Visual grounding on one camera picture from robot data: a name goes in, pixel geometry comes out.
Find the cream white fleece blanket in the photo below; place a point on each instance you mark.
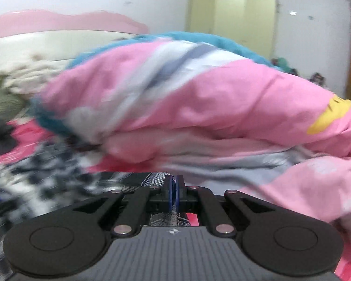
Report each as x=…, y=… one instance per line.
x=29, y=74

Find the pink floral bed blanket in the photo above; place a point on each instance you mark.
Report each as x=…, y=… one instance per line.
x=23, y=143

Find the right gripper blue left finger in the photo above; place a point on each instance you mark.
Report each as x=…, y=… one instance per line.
x=169, y=192

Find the dark grey garment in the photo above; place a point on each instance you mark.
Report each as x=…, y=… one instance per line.
x=7, y=141

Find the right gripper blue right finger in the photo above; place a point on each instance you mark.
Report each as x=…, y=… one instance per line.
x=180, y=192

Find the green patterned pillow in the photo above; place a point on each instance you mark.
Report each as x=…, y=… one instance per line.
x=11, y=105

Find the pink blue patterned duvet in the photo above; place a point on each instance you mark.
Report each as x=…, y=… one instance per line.
x=201, y=106

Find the pale yellow wardrobe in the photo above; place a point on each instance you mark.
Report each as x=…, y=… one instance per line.
x=250, y=23

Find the pink white bed headboard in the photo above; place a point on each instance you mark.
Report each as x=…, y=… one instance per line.
x=61, y=37

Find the black white plaid pants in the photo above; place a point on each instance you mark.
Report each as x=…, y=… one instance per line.
x=51, y=178

